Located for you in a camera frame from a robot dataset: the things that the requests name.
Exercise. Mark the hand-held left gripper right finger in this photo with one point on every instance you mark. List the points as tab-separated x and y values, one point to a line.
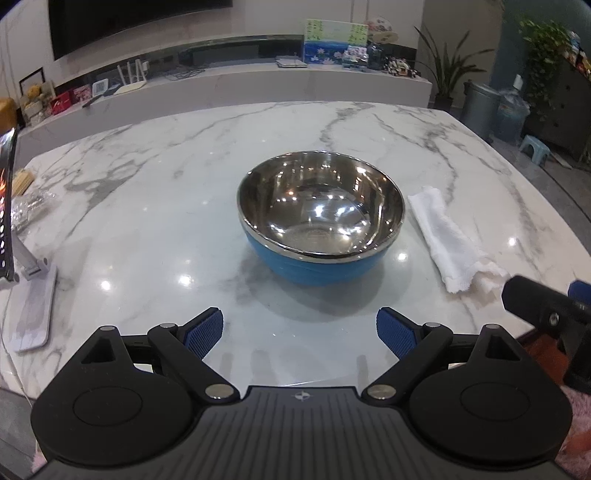
395	331

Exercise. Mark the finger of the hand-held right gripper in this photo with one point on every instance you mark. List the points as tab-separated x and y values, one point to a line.
531	300
581	291

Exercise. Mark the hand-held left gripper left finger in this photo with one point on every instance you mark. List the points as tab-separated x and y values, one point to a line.
205	331

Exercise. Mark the blue steel bowl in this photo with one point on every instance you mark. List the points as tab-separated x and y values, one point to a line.
318	258

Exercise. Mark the white cloth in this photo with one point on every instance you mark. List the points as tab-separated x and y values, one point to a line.
443	235

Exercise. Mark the person's right forearm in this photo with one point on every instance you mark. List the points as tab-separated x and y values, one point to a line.
579	424

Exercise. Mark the small blue stool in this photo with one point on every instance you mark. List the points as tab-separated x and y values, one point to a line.
533	148

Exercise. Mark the grey cabinet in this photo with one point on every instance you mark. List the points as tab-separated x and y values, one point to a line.
572	110

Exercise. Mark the large water jug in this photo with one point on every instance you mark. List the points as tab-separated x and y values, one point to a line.
511	117

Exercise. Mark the metal trash bin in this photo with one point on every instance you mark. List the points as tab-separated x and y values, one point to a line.
480	108

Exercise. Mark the clear plastic bag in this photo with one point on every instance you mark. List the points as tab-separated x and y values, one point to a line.
32	207

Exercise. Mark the long-leaf potted plant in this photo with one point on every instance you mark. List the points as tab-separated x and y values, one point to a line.
444	101

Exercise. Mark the bamboo sticks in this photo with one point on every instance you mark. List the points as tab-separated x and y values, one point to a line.
23	181

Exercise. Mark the pile of snack packets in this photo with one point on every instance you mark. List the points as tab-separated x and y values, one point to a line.
578	53

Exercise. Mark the bushy green plant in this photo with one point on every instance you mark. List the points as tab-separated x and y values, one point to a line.
545	46

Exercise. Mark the white TV console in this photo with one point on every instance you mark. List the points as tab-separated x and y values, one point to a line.
277	87

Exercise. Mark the white router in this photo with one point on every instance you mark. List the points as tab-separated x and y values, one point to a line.
131	86

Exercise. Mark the black remote control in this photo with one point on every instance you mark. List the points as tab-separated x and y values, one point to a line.
92	101

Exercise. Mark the black and white patterned bag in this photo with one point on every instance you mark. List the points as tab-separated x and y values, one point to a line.
400	67

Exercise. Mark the small white clock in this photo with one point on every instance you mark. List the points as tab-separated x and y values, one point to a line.
100	86

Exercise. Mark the pink box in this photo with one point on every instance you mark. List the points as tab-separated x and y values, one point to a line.
81	93

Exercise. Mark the red box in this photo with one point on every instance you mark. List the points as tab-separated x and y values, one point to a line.
61	102

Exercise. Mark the colourful box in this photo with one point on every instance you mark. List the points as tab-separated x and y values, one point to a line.
354	57

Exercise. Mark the glass jar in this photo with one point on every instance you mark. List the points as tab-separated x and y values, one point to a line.
376	55

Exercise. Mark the grey set-top box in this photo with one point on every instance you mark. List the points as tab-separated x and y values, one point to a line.
291	62

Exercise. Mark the flower painting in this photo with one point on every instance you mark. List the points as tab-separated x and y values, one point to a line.
332	46

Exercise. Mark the yellow plush toy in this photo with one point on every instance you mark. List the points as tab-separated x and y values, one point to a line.
36	92

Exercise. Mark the black television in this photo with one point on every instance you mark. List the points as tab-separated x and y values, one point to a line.
138	23

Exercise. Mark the black picture frame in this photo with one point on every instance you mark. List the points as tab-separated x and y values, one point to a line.
28	76

